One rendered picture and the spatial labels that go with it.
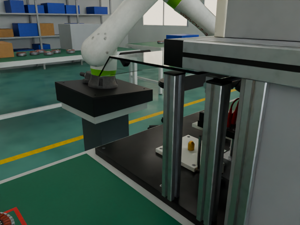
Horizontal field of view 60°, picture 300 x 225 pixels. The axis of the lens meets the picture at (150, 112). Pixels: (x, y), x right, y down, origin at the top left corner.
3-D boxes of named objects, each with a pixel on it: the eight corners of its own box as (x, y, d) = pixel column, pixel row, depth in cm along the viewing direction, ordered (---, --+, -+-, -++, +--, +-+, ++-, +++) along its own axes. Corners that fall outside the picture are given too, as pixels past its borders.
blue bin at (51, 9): (41, 13, 641) (40, 3, 634) (58, 14, 668) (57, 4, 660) (48, 13, 612) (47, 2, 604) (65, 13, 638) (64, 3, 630)
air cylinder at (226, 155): (216, 174, 67) (218, 155, 65) (232, 164, 72) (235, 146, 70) (234, 182, 64) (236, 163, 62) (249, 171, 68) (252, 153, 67)
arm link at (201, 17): (171, 13, 125) (177, 5, 114) (185, -5, 126) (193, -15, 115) (225, 62, 131) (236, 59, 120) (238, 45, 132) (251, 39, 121)
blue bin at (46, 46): (33, 56, 653) (31, 43, 643) (44, 55, 672) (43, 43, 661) (40, 57, 625) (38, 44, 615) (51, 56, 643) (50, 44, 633)
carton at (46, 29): (34, 35, 642) (32, 23, 633) (48, 34, 664) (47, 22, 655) (39, 35, 614) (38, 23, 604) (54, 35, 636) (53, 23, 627)
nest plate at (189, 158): (155, 152, 79) (155, 148, 78) (188, 137, 88) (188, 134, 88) (194, 172, 68) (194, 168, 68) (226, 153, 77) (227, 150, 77)
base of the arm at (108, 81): (71, 80, 140) (71, 68, 138) (94, 78, 150) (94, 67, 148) (99, 90, 123) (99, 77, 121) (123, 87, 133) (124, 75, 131)
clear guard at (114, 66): (98, 77, 68) (97, 53, 66) (164, 66, 83) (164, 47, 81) (196, 106, 45) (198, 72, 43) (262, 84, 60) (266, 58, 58)
